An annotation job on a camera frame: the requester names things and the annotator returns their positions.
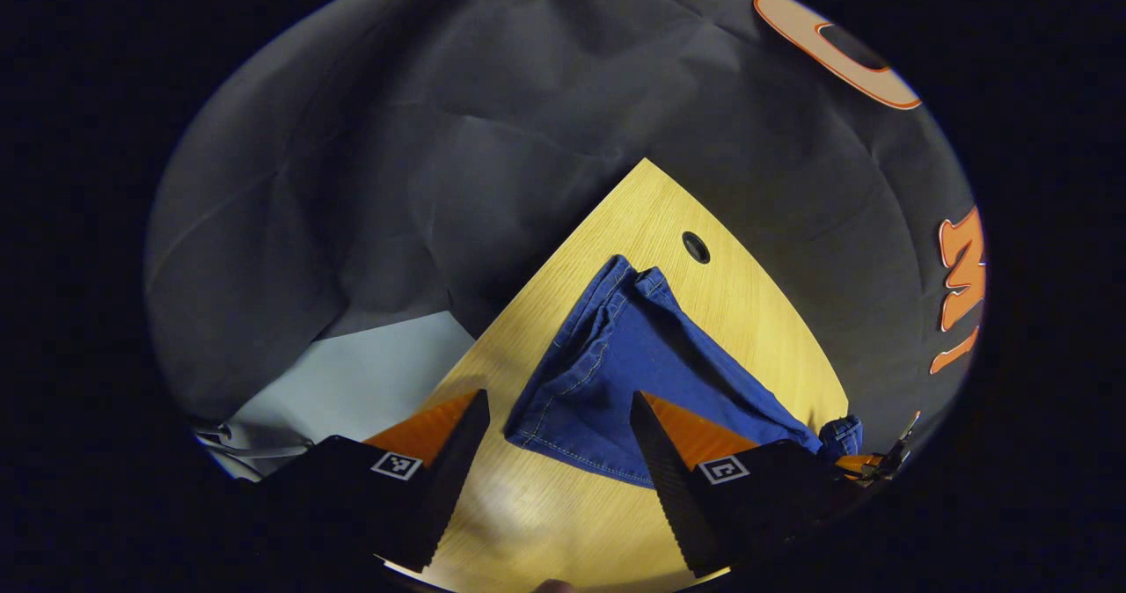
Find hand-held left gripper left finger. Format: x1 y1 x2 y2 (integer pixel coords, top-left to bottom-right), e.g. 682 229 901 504
242 388 492 575

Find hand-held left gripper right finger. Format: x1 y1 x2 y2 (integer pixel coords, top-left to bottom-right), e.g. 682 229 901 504
629 390 870 580

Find blue denim jeans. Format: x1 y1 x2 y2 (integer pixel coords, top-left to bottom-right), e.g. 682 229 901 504
503 254 866 489

